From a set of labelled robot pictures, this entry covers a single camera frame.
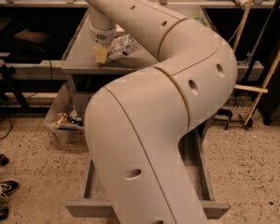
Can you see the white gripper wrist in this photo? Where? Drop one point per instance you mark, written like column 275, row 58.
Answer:
column 103, row 36

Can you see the blue label plastic bottle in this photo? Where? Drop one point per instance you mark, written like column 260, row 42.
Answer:
column 122, row 46

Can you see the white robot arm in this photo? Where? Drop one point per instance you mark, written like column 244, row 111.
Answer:
column 133, row 124

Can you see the open grey bottom drawer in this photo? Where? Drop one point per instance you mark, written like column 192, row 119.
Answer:
column 93, row 202

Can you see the dark notebook on shelf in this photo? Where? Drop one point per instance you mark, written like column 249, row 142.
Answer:
column 28, row 36

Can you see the clear plastic storage bin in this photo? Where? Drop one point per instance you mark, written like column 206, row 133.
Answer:
column 62, row 118

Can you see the green chip bag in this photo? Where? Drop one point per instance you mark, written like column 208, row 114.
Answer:
column 199, row 19

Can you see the black chair caster wheel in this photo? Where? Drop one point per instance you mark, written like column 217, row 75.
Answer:
column 3, row 160

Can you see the black and white sneaker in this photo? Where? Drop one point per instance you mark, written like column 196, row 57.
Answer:
column 7, row 187

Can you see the wooden stick frame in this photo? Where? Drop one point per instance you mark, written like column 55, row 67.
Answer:
column 248, row 61

